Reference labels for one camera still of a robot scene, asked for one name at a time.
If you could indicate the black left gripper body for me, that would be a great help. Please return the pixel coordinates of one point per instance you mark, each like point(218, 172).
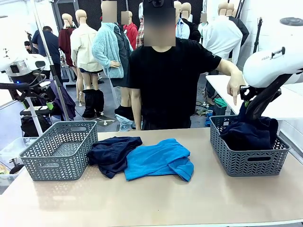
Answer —
point(30, 87)

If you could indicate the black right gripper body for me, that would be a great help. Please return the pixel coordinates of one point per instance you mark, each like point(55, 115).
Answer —
point(247, 93)

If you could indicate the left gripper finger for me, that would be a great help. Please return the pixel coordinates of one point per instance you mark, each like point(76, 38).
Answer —
point(24, 102)
point(50, 104)

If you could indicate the navy garment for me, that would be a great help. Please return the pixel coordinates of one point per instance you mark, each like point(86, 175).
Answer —
point(246, 137)
point(109, 158)

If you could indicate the bright blue garment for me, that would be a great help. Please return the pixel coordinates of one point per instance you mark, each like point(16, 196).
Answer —
point(154, 158)

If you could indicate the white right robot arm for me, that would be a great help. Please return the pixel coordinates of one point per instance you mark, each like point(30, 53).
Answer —
point(272, 66)

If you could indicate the person's right forearm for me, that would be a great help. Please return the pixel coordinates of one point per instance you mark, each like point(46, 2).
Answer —
point(136, 108)

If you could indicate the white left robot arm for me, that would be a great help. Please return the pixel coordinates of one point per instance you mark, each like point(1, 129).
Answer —
point(28, 59)

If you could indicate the person's left forearm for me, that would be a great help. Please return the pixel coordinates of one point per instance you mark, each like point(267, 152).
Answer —
point(230, 68)

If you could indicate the person's left hand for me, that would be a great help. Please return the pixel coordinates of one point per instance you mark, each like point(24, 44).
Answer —
point(236, 82)

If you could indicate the black stool with papers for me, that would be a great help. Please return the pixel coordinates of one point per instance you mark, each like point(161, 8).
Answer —
point(26, 111)

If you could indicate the silver metal pole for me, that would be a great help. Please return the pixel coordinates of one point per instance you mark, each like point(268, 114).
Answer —
point(62, 99)

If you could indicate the dark purple cloth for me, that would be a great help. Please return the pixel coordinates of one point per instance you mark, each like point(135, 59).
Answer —
point(66, 104)

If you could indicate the white table with round leg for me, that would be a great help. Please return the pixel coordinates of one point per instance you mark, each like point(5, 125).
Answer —
point(3, 97)

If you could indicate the black bag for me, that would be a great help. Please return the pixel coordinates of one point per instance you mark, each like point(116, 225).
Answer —
point(30, 126)

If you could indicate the green cloth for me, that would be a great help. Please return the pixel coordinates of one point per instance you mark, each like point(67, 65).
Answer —
point(220, 102)

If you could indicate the large white table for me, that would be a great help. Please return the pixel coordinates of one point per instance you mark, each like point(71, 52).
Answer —
point(288, 104)

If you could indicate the seated person with dark hair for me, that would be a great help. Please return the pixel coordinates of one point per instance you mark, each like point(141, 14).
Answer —
point(28, 45)

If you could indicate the standing person in navy shirt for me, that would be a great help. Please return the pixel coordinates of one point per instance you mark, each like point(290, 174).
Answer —
point(50, 45)

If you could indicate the clear plastic storage bin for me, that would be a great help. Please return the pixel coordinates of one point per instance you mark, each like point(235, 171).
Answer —
point(9, 149)

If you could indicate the black stand with clamp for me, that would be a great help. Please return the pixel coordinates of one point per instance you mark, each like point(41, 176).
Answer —
point(29, 37)

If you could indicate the black tripod stand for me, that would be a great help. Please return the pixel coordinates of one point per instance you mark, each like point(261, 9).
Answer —
point(257, 37)

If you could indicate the mannequin in maroon dress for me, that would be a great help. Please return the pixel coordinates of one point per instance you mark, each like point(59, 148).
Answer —
point(64, 40)

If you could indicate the mannequin in white shirt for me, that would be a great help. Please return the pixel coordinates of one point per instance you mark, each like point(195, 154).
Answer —
point(222, 37)

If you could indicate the grey woven plastic basket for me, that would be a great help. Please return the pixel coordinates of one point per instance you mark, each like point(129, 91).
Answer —
point(59, 165)
point(248, 165)

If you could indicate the mannequin in black coat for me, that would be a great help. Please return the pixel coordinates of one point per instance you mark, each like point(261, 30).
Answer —
point(243, 30)

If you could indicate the mannequin in cream jacket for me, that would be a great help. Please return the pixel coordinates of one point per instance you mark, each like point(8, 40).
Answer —
point(82, 47)

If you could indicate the light denim trousers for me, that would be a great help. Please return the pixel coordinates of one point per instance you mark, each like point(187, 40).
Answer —
point(124, 124)

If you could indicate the mannequin in teal fleece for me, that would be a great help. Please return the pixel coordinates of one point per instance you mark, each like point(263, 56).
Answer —
point(104, 47)

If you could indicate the small mannequin in white top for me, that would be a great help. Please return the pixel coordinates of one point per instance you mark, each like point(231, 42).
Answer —
point(203, 27)

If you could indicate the mannequin in black jacket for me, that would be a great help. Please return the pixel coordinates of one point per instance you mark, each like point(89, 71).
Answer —
point(194, 33)

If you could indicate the person in black t-shirt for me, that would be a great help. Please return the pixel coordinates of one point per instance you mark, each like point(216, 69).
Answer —
point(165, 82)

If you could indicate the mannequin in light blue shirt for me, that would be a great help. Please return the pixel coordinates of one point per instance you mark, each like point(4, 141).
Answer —
point(182, 30)

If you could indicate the mannequin in red jacket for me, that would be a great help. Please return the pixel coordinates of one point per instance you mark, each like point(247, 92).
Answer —
point(131, 33)

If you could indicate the black cap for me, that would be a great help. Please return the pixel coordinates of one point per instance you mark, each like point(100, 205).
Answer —
point(146, 3)

